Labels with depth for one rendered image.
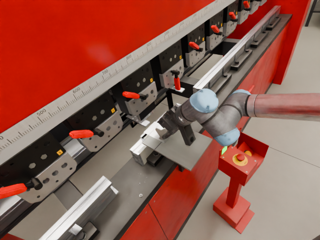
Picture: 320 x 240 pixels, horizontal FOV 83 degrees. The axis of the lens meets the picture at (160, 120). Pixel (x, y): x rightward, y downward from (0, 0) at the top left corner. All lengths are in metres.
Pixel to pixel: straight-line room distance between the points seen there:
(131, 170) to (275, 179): 1.38
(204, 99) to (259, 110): 0.18
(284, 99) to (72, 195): 0.92
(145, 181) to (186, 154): 0.24
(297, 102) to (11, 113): 0.70
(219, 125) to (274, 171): 1.47
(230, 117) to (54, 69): 0.50
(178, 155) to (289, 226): 1.23
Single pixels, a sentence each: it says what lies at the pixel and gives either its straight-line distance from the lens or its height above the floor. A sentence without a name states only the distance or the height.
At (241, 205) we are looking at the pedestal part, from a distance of 1.65.
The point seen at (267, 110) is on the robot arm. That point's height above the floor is 1.23.
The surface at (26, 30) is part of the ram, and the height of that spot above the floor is 1.56.
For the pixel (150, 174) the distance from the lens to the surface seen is 0.89.
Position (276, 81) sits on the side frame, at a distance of 3.01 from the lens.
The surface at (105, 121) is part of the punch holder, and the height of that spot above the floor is 1.25.
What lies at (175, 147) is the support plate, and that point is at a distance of 0.80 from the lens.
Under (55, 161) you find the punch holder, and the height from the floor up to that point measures 1.25.
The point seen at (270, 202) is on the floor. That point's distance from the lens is 1.84.
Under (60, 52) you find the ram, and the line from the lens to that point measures 0.51.
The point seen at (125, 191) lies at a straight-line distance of 0.89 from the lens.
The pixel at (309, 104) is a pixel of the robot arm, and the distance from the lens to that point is 0.60.
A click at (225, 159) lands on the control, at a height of 0.78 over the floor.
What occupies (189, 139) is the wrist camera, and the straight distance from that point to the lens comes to 0.73.
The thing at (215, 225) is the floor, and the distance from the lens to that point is 1.70.
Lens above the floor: 1.63
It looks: 43 degrees down
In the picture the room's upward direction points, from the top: 14 degrees counter-clockwise
